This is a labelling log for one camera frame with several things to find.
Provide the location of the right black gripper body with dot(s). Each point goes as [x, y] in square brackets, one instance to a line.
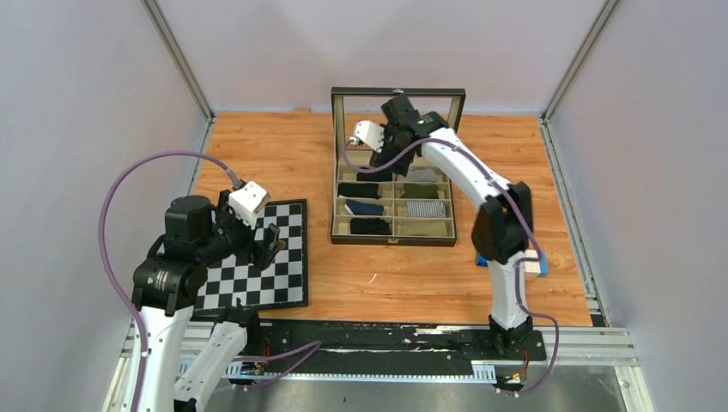
[391, 147]

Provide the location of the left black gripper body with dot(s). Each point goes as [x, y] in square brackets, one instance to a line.
[244, 242]

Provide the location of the black underwear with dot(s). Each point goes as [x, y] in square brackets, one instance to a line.
[381, 176]

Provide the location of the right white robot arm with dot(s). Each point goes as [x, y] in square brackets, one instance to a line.
[503, 227]

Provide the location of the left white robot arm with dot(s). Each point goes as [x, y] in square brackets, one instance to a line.
[197, 235]

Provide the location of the grey rolled cloth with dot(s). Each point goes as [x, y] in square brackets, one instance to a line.
[422, 175]

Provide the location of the olive green rolled cloth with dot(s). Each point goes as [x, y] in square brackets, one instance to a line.
[414, 191]

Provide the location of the black rolled cloth top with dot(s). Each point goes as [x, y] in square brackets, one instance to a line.
[358, 190]

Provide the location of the black rolled cloth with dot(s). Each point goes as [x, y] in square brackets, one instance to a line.
[370, 226]
[358, 190]

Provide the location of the striped rolled cloth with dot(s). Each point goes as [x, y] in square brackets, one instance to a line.
[426, 209]

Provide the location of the black compartment storage box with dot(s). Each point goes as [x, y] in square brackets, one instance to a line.
[353, 104]

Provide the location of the navy rolled cloth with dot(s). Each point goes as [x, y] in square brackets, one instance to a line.
[358, 208]

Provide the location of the black rolled cloth bottom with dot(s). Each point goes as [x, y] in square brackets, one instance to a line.
[370, 226]

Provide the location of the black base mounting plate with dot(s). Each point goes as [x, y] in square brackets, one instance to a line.
[355, 348]

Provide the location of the blue green brick stack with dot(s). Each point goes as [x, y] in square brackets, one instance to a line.
[481, 261]

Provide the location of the white blue brick block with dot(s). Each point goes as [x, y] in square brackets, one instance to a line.
[534, 268]

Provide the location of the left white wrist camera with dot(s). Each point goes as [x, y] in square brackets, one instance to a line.
[248, 201]

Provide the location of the aluminium frame rail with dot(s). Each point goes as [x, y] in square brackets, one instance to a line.
[586, 369]

